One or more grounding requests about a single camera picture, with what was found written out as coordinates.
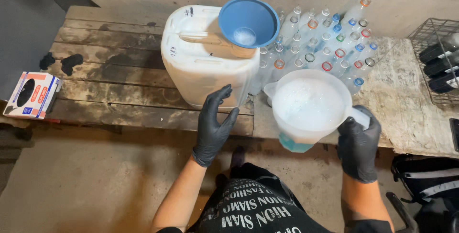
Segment person's left hand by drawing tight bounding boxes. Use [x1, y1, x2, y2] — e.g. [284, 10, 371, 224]
[192, 84, 240, 168]

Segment person's right hand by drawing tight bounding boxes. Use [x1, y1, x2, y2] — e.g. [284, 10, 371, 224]
[337, 105, 382, 184]

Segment translucent plastic measuring jug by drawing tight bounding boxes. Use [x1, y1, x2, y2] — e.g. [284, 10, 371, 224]
[263, 69, 372, 153]

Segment group of empty clear bottles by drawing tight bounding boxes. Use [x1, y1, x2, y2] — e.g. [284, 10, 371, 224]
[249, 0, 379, 95]

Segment flat black device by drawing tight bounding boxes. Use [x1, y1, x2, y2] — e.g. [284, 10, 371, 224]
[449, 118, 459, 153]

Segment person's black printed shirt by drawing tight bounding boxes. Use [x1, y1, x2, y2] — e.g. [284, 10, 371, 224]
[158, 163, 393, 233]

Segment blue plastic funnel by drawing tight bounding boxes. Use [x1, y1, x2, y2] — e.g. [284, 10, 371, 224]
[218, 0, 280, 59]

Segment white plastic jerrycan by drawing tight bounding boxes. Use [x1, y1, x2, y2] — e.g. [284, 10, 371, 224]
[161, 5, 260, 113]

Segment crumpled black glove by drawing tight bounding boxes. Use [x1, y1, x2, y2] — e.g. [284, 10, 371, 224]
[39, 52, 56, 71]
[60, 54, 84, 77]

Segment white disposable glove box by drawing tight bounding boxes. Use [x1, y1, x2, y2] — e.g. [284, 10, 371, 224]
[3, 72, 64, 120]

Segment black bag with grey straps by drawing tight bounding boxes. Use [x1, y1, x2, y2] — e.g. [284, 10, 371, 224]
[391, 154, 459, 233]

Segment black bar handle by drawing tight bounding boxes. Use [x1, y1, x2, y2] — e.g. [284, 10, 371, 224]
[385, 192, 419, 233]

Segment wire basket with black bottles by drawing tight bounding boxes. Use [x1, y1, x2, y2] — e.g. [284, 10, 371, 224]
[407, 18, 459, 106]

